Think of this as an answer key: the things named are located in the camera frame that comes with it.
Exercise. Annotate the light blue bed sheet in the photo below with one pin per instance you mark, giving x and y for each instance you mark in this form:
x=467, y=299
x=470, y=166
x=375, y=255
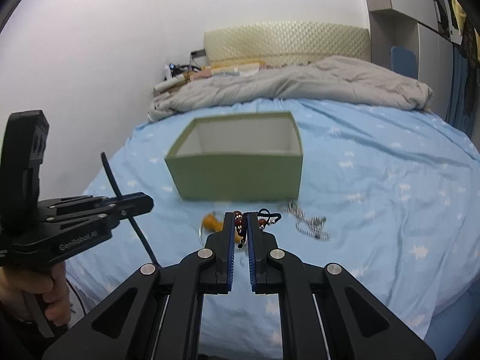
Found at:
x=392, y=196

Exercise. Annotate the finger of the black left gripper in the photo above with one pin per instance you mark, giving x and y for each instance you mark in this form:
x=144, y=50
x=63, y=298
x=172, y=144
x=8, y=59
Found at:
x=109, y=211

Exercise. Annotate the person's left hand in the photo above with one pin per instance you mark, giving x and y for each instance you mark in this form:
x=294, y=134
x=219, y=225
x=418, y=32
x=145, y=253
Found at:
x=52, y=288

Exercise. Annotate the patterned pillow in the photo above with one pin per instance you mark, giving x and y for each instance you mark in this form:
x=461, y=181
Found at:
x=236, y=70

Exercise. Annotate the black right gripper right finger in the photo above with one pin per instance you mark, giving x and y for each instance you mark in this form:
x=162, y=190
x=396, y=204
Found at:
x=326, y=313

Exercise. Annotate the orange amber pendant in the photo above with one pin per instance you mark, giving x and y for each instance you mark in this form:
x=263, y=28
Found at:
x=211, y=224

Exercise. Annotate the green cardboard box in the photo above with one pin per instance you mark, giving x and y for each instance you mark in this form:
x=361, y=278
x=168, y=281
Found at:
x=246, y=157

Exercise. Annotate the blue chair back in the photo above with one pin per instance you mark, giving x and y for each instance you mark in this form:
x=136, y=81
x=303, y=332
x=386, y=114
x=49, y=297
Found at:
x=403, y=62

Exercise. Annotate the cream quilted headboard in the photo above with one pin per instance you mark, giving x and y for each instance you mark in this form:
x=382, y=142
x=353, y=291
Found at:
x=281, y=43

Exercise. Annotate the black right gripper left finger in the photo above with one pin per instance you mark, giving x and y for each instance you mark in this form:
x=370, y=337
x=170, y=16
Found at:
x=156, y=313

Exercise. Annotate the cluttered bedside table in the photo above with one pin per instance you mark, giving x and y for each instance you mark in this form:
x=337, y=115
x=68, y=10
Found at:
x=175, y=75

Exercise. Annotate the blue curtain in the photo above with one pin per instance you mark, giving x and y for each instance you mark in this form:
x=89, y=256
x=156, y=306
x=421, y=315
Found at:
x=457, y=116

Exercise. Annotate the grey duvet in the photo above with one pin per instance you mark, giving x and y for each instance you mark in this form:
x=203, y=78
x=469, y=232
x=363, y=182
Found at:
x=337, y=78

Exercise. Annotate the grey wardrobe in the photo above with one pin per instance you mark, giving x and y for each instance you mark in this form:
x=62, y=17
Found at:
x=412, y=24

